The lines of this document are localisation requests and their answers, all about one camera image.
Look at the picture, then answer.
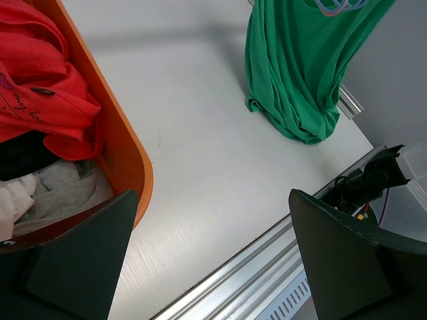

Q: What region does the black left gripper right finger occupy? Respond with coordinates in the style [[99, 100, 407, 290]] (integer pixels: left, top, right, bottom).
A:
[[289, 189, 426, 319]]

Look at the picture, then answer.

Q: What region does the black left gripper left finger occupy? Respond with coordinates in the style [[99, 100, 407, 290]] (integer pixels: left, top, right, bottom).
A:
[[1, 190, 137, 319]]

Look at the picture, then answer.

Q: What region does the grey tank top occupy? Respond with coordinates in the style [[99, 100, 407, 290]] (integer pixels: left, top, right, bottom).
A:
[[13, 160, 114, 237]]

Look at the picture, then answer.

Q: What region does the white tank top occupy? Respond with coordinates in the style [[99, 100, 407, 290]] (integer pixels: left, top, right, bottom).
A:
[[1, 173, 37, 241]]

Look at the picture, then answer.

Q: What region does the black tank top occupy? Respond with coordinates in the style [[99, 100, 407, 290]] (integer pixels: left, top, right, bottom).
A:
[[1, 131, 60, 181]]

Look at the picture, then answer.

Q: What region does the red tank top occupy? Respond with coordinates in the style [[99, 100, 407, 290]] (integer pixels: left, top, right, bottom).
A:
[[1, 1, 102, 161]]

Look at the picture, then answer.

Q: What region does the green tank top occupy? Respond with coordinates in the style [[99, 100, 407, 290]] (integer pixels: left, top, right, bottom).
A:
[[245, 0, 392, 145]]

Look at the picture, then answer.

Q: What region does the orange plastic basket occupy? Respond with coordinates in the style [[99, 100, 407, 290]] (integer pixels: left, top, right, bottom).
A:
[[27, 1, 153, 226]]

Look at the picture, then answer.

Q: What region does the white slotted cable duct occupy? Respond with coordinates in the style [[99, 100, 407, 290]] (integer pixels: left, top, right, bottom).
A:
[[256, 271, 311, 320]]

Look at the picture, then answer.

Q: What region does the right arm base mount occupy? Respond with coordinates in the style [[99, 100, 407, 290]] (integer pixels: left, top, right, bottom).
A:
[[320, 145, 410, 215]]

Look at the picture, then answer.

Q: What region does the aluminium frame rail front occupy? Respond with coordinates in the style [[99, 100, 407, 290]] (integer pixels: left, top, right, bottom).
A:
[[149, 143, 388, 320]]

